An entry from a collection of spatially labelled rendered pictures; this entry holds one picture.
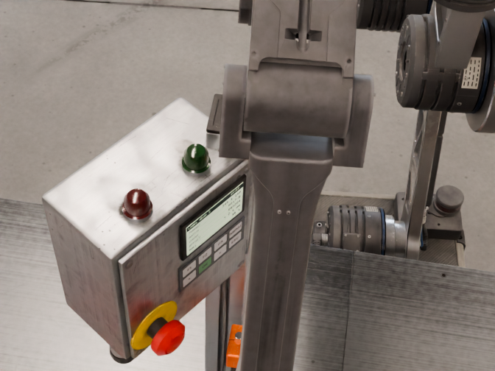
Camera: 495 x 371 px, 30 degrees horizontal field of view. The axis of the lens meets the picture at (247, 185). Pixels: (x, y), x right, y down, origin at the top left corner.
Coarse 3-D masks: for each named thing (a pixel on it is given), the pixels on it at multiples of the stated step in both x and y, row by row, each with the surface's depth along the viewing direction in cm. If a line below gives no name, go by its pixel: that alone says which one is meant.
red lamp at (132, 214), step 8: (128, 192) 78; (136, 192) 78; (144, 192) 78; (128, 200) 77; (136, 200) 77; (144, 200) 77; (128, 208) 77; (136, 208) 77; (144, 208) 78; (152, 208) 79; (128, 216) 78; (136, 216) 78; (144, 216) 78
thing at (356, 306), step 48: (0, 240) 153; (48, 240) 153; (0, 288) 148; (48, 288) 148; (336, 288) 150; (384, 288) 150; (432, 288) 151; (480, 288) 151; (0, 336) 142; (48, 336) 143; (96, 336) 143; (192, 336) 144; (336, 336) 145; (384, 336) 145; (432, 336) 145; (480, 336) 146
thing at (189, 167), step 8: (192, 144) 81; (200, 144) 81; (184, 152) 81; (192, 152) 80; (200, 152) 80; (184, 160) 81; (192, 160) 80; (200, 160) 80; (208, 160) 82; (184, 168) 81; (192, 168) 81; (200, 168) 81; (208, 168) 82; (192, 176) 82
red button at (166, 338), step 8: (160, 320) 89; (176, 320) 88; (152, 328) 88; (160, 328) 88; (168, 328) 87; (176, 328) 87; (184, 328) 89; (152, 336) 88; (160, 336) 87; (168, 336) 87; (176, 336) 87; (184, 336) 89; (152, 344) 87; (160, 344) 87; (168, 344) 87; (176, 344) 88; (160, 352) 88; (168, 352) 88
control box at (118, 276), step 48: (144, 144) 84; (48, 192) 80; (96, 192) 80; (192, 192) 81; (96, 240) 77; (144, 240) 78; (96, 288) 83; (144, 288) 83; (192, 288) 91; (144, 336) 89
